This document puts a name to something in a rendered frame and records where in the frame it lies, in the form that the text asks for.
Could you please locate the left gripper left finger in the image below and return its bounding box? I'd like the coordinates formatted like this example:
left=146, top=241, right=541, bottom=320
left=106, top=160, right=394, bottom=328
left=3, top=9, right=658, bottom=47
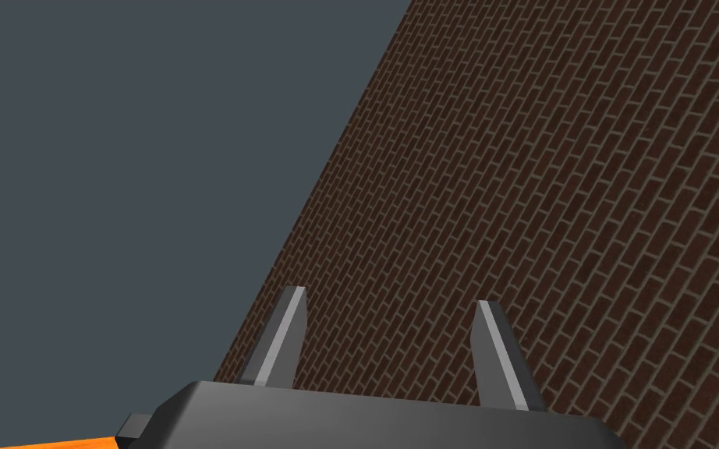
left=237, top=285, right=309, bottom=391

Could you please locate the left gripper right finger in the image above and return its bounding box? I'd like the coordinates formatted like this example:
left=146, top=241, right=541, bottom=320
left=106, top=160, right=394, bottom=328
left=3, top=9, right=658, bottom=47
left=470, top=299, right=547, bottom=413

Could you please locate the orange flat surface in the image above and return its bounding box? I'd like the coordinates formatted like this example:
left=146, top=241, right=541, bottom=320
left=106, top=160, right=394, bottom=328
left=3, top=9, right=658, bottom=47
left=0, top=436, right=119, bottom=449

